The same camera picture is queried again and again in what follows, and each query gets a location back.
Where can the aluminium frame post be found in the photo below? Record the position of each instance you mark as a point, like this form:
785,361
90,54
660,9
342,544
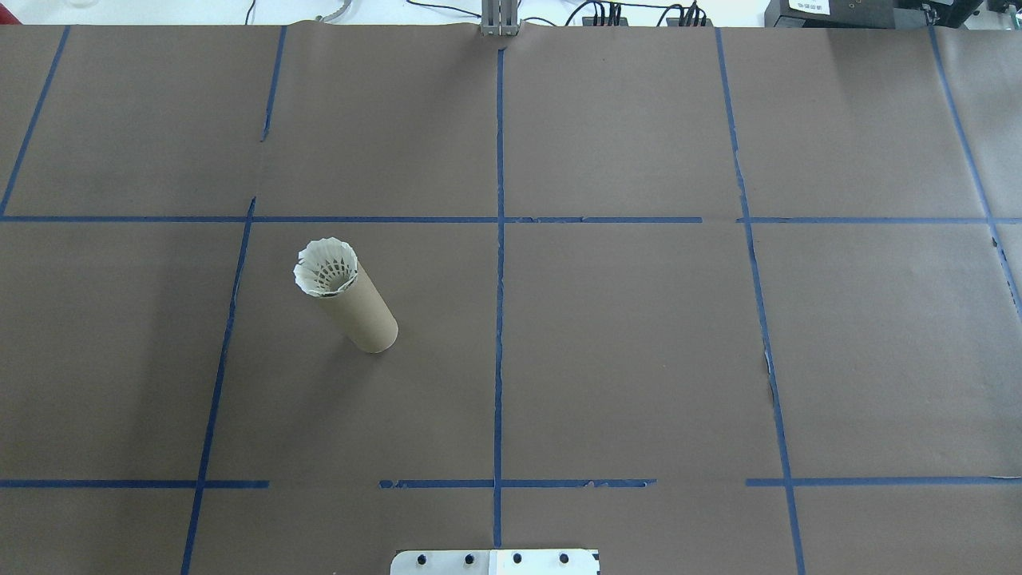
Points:
499,17

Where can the black orange usb hub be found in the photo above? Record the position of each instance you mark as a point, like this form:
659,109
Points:
605,19
691,19

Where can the black computer box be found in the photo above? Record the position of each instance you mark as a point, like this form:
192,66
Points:
830,12

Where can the brown cardboard tube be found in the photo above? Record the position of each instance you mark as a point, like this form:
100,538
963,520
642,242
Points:
367,315

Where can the white side table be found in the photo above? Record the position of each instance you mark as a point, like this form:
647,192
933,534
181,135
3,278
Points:
200,9

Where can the white camera post with base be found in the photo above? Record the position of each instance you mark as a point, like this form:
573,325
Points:
495,563

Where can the white feather shuttlecock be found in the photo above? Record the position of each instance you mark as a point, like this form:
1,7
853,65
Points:
323,267

